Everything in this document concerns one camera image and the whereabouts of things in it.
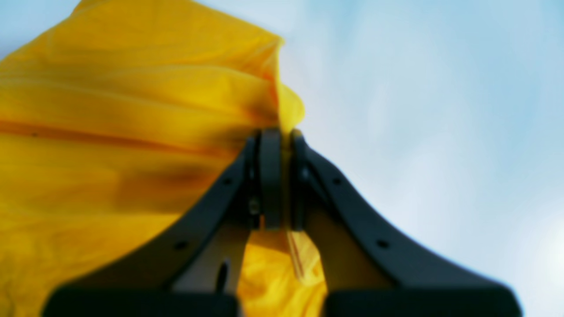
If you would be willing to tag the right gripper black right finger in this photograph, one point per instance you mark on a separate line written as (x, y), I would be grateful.
(371, 268)

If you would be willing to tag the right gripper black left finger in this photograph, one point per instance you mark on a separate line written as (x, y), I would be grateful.
(191, 269)

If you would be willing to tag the orange t-shirt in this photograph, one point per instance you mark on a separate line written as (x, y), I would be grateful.
(113, 123)

